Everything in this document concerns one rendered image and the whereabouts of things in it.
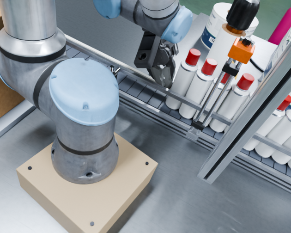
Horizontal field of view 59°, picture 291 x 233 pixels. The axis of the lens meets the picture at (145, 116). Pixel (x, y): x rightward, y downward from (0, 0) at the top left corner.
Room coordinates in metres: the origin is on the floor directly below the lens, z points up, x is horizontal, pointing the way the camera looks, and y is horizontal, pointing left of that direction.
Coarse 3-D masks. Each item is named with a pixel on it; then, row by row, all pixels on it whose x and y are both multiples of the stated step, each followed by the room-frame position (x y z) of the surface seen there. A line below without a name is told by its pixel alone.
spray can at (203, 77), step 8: (208, 64) 0.59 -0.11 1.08; (216, 64) 0.60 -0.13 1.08; (200, 72) 0.60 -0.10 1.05; (208, 72) 0.59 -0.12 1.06; (192, 80) 0.61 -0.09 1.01; (200, 80) 0.58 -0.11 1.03; (208, 80) 0.58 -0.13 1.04; (192, 88) 0.59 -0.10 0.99; (200, 88) 0.58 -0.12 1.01; (208, 88) 0.60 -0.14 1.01; (192, 96) 0.58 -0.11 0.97; (200, 96) 0.58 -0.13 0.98; (184, 104) 0.59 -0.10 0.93; (184, 112) 0.58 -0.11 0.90; (192, 112) 0.59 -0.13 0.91
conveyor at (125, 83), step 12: (72, 48) 0.74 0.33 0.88; (96, 60) 0.72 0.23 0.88; (120, 72) 0.70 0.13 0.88; (120, 84) 0.64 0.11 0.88; (132, 84) 0.66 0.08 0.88; (144, 84) 0.68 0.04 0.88; (144, 96) 0.62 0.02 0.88; (156, 96) 0.64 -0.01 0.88; (156, 108) 0.59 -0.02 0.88; (168, 108) 0.60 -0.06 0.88; (180, 120) 0.57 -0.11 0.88; (192, 120) 0.59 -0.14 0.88; (204, 132) 0.55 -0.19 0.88; (252, 156) 0.52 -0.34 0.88; (276, 168) 0.51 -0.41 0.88; (288, 168) 0.52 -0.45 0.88
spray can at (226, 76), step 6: (216, 78) 0.60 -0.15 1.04; (228, 78) 0.58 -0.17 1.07; (222, 84) 0.58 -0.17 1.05; (210, 90) 0.58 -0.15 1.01; (216, 90) 0.57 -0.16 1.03; (228, 90) 0.57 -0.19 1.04; (216, 96) 0.57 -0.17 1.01; (210, 102) 0.57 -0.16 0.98; (210, 108) 0.57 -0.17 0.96; (216, 108) 0.57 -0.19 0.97; (204, 114) 0.57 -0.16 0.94; (210, 120) 0.58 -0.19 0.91
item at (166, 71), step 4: (164, 68) 0.63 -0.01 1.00; (168, 68) 0.62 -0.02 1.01; (164, 72) 0.62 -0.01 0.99; (168, 72) 0.62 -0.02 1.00; (164, 76) 0.62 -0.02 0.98; (168, 76) 0.62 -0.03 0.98; (164, 80) 0.62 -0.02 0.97; (168, 80) 0.62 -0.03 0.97; (172, 80) 0.63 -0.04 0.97; (168, 84) 0.62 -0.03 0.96; (168, 88) 0.62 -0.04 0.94
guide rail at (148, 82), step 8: (80, 48) 0.65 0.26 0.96; (96, 56) 0.64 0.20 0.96; (112, 64) 0.62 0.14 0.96; (128, 72) 0.61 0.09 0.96; (144, 80) 0.60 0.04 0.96; (160, 88) 0.59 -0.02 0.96; (176, 96) 0.58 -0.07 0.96; (192, 104) 0.57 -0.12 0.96; (224, 120) 0.54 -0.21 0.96; (256, 136) 0.52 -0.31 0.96; (264, 136) 0.53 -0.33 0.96; (272, 144) 0.51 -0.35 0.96; (288, 152) 0.51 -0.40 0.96
